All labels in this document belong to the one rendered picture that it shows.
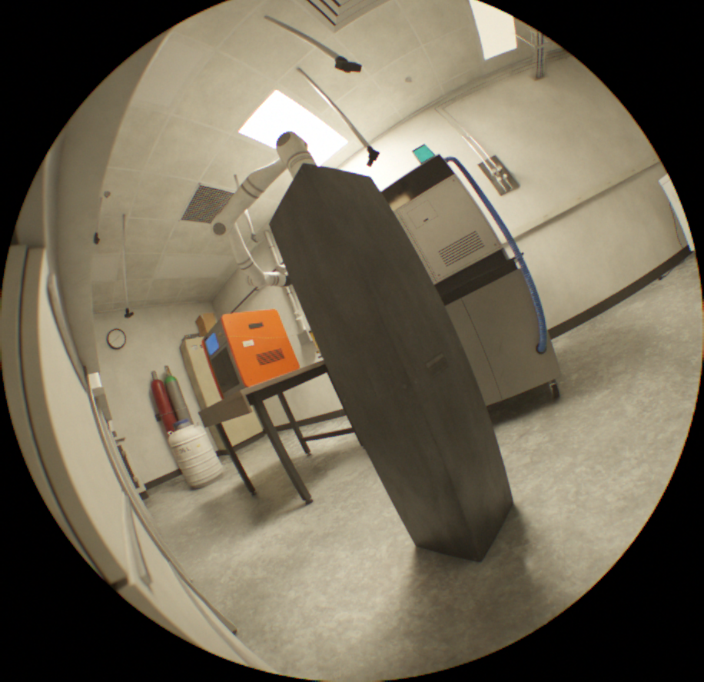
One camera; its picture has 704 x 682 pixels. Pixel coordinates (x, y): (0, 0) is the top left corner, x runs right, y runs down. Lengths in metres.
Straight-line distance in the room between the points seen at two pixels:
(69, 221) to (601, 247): 2.93
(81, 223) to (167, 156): 2.29
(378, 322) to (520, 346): 0.91
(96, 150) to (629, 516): 1.04
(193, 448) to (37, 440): 2.62
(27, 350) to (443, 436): 0.59
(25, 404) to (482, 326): 1.32
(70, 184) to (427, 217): 1.37
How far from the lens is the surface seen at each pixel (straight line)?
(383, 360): 0.49
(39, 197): 0.23
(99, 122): 0.26
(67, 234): 0.35
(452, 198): 1.41
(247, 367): 1.38
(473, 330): 1.25
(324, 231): 0.55
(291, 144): 0.91
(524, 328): 1.26
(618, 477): 0.90
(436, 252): 1.35
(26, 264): 0.26
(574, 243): 2.65
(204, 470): 2.82
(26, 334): 0.23
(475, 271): 1.34
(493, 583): 0.74
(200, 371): 4.23
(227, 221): 1.05
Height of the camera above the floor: 0.64
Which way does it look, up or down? 6 degrees up
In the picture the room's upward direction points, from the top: 24 degrees counter-clockwise
